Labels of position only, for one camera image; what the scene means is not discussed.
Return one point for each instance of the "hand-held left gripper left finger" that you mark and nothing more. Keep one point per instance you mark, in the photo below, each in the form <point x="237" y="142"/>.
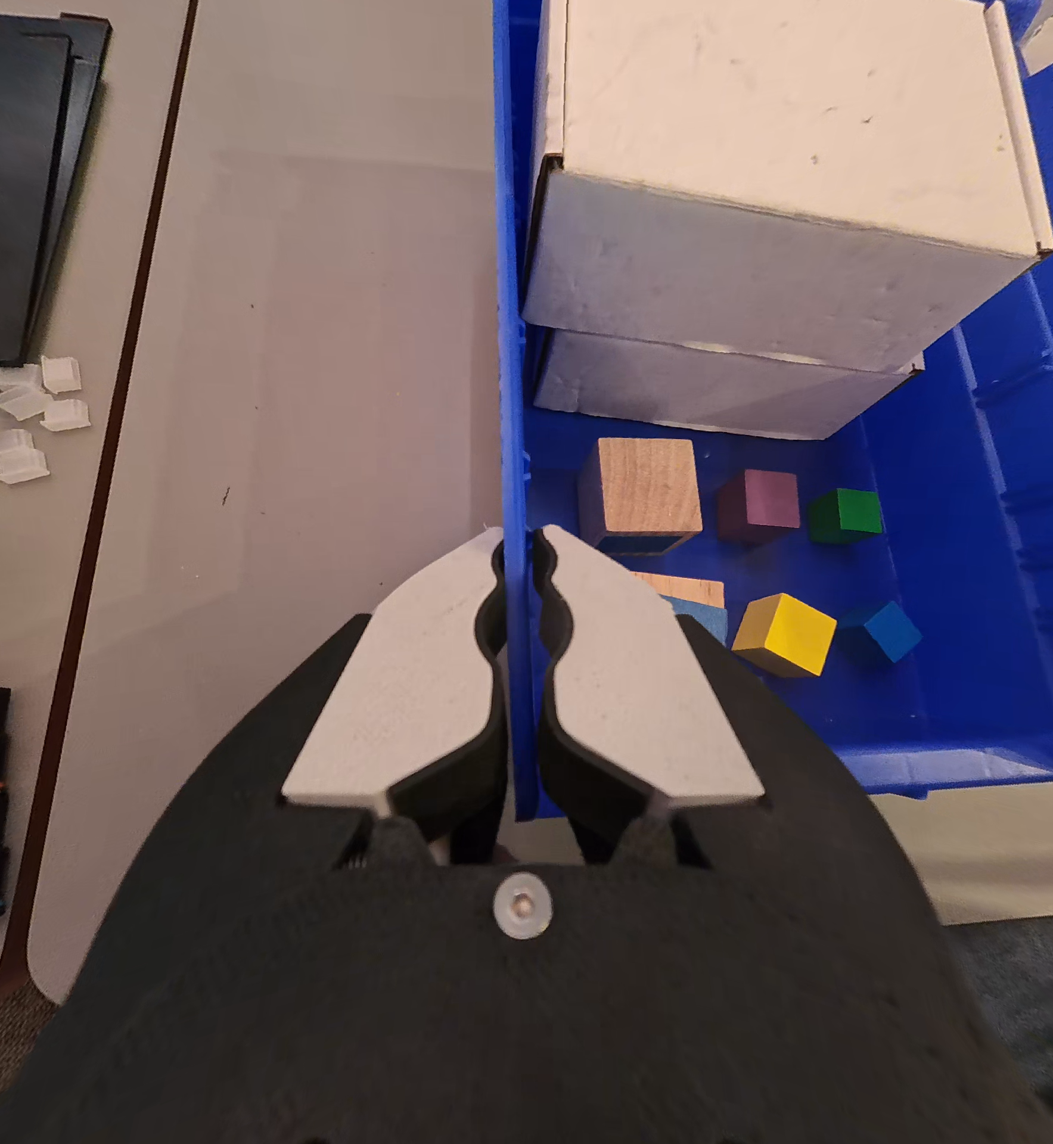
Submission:
<point x="401" y="697"/>

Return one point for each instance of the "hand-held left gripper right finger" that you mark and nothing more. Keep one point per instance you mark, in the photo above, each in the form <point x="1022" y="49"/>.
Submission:
<point x="642" y="697"/>

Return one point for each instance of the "light blue wooden cube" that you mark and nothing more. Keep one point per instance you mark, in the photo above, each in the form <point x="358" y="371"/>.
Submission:
<point x="696" y="592"/>

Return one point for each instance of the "yellow wooden cube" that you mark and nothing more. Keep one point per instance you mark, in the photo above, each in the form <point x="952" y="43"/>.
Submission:
<point x="785" y="630"/>

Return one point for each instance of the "small blue wooden cube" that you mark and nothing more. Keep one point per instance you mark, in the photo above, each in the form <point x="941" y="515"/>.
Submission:
<point x="888" y="630"/>

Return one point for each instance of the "blue plastic bin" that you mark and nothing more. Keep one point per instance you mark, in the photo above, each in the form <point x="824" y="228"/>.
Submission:
<point x="982" y="554"/>

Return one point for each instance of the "white cardboard box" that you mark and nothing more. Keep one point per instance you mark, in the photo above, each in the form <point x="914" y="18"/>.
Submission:
<point x="669" y="393"/>
<point x="776" y="116"/>

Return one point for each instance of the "large natural wooden cube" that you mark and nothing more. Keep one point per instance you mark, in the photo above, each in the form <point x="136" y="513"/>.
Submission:
<point x="642" y="483"/>

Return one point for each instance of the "purple wooden cube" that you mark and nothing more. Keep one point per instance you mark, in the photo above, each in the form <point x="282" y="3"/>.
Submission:
<point x="767" y="500"/>

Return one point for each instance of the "green wooden cube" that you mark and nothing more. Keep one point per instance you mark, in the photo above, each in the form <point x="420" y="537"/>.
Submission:
<point x="852" y="514"/>

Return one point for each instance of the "pile of translucent plastic caps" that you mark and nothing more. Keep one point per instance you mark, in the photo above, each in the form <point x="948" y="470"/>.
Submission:
<point x="26" y="429"/>

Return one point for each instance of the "black flat case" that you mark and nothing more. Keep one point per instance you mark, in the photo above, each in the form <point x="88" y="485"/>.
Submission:
<point x="8" y="179"/>

